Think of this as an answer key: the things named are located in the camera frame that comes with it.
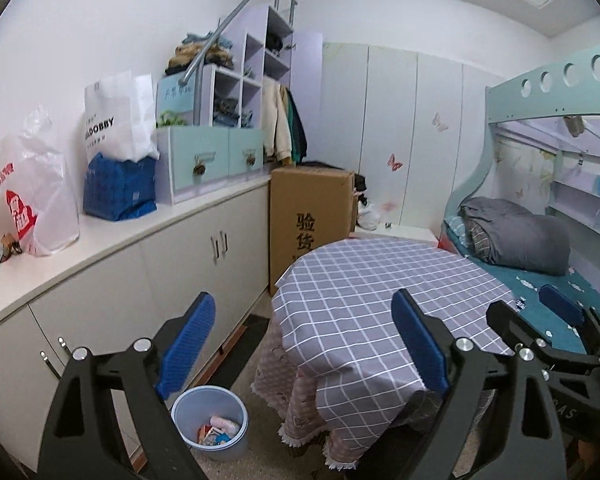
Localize light blue trash bin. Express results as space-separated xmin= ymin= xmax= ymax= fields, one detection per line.
xmin=171 ymin=386 xmax=249 ymax=462

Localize trash in bin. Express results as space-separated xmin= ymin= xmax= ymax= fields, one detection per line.
xmin=197 ymin=415 xmax=242 ymax=446

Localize teal mattress sheet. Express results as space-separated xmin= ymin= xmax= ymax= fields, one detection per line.
xmin=442 ymin=216 xmax=600 ymax=356

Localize grey checkered tablecloth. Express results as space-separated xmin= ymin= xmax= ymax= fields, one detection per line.
xmin=251 ymin=238 xmax=514 ymax=469

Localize grey folded blanket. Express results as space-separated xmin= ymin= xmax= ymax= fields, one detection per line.
xmin=460 ymin=197 xmax=570 ymax=276

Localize white nightstand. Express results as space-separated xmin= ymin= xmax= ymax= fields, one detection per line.
xmin=351 ymin=226 xmax=439 ymax=247

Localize white long cabinet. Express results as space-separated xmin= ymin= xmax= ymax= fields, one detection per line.
xmin=0 ymin=177 xmax=268 ymax=468

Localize brown cardboard box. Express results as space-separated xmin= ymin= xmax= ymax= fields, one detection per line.
xmin=268 ymin=167 xmax=354 ymax=292

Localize white red plastic bag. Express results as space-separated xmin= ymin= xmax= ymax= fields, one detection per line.
xmin=0 ymin=106 xmax=80 ymax=257

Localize blue storage bag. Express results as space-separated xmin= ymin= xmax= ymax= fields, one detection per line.
xmin=83 ymin=153 xmax=157 ymax=222

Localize hanging coats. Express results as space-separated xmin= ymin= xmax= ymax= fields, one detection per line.
xmin=261 ymin=76 xmax=308 ymax=166

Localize teal drawer unit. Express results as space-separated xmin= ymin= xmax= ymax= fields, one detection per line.
xmin=155 ymin=126 xmax=264 ymax=206

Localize white paper shopping bag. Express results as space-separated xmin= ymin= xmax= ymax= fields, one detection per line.
xmin=84 ymin=72 xmax=159 ymax=162

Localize purple cubby shelf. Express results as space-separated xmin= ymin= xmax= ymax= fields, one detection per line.
xmin=157 ymin=4 xmax=324 ymax=131

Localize metal handrail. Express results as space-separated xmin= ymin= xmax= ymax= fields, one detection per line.
xmin=158 ymin=0 xmax=297 ymax=128

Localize teal bunk bed frame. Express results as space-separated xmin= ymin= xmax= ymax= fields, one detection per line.
xmin=445 ymin=46 xmax=600 ymax=216

